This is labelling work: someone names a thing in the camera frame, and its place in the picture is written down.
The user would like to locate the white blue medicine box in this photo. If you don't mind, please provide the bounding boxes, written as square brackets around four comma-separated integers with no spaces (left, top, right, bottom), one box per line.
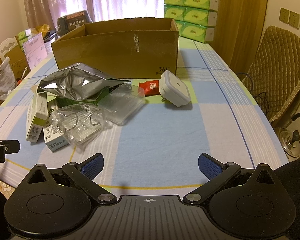
[43,120,69,152]

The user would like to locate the clear crinkled plastic blister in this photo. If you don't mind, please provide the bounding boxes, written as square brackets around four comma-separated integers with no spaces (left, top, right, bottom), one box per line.
[50,103,109,146]

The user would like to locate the white green medicine box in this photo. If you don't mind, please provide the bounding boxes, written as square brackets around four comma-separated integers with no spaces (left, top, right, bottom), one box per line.
[26,92,48,142]

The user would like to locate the clear plastic tray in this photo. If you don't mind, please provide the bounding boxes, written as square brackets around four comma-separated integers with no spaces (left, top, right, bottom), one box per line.
[97,83,146,126]

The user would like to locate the silver foil bag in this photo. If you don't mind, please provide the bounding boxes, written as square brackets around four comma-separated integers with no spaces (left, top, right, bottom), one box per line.
[37,62,128,101]

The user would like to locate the white plug adapter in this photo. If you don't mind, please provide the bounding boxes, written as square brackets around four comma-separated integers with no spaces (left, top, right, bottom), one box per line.
[159,70,191,107]

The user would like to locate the red snack packet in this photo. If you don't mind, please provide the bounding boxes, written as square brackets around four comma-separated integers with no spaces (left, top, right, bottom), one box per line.
[139,80,160,96]

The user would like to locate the checked tablecloth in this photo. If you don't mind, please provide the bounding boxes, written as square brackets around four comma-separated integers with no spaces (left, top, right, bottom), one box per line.
[0,38,288,196]

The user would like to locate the grey plastic bag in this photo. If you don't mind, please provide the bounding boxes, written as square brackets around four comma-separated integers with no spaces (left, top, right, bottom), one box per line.
[0,57,17,101]

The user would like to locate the metal kettle on floor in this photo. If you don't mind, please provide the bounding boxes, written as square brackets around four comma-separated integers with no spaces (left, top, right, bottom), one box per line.
[279,129,300,159]

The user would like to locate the brown carton beside table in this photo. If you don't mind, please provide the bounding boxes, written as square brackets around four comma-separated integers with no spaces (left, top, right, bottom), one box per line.
[0,36,30,81]

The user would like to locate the pink paper box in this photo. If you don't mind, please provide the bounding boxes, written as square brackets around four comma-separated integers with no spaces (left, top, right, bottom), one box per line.
[23,33,47,70]

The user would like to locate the quilted brown chair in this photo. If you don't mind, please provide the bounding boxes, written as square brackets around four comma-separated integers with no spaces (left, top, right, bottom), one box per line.
[242,25,300,126]

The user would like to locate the brown cardboard box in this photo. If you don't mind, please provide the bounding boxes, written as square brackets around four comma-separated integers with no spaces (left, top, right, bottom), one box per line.
[51,17,179,79]

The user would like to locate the black printed bag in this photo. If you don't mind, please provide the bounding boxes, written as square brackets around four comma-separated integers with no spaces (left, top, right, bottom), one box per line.
[57,10,92,36]

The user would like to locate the green tissue box stack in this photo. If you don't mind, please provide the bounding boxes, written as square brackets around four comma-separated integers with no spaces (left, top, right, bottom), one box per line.
[164,0,219,43]

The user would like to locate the wall socket plates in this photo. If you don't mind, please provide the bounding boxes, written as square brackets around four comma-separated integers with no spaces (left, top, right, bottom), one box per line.
[279,8,300,29]

